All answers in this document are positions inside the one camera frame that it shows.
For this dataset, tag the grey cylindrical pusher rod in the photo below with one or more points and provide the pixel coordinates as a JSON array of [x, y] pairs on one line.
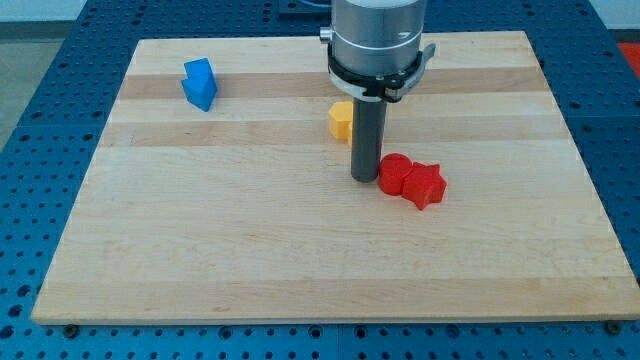
[[367, 137]]

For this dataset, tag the light wooden board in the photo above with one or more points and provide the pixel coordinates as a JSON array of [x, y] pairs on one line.
[[248, 214]]

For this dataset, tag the red star block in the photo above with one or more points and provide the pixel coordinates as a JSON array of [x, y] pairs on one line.
[[424, 185]]

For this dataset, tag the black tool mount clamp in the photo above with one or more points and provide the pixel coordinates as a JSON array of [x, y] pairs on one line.
[[390, 88]]

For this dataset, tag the blue triangle block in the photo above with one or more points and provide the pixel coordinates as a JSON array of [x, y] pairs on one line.
[[200, 91]]

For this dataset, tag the blue cube block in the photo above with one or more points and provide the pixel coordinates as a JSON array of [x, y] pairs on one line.
[[198, 68]]

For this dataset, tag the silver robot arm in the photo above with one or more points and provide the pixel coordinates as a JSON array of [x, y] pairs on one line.
[[375, 37]]

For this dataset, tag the red cylinder block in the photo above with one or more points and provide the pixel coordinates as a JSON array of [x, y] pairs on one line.
[[393, 170]]

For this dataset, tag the yellow hexagon block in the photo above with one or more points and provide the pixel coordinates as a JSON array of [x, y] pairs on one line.
[[340, 121]]

